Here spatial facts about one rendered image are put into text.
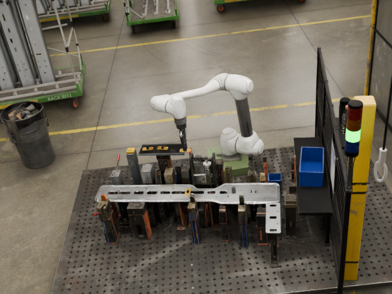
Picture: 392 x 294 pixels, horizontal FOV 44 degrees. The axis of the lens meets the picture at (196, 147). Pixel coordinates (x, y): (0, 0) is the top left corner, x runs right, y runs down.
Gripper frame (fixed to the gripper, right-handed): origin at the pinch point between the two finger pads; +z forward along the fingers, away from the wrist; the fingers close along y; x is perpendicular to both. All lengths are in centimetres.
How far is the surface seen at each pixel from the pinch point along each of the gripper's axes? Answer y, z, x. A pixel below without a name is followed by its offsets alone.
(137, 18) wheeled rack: -575, 99, -190
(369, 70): -262, 77, 178
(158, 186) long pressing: 13.9, 27.5, -21.5
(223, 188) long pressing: 15.8, 27.8, 27.5
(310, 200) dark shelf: 34, 25, 89
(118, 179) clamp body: 8, 24, -54
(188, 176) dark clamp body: 4.8, 25.0, 0.0
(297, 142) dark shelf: -37, 25, 84
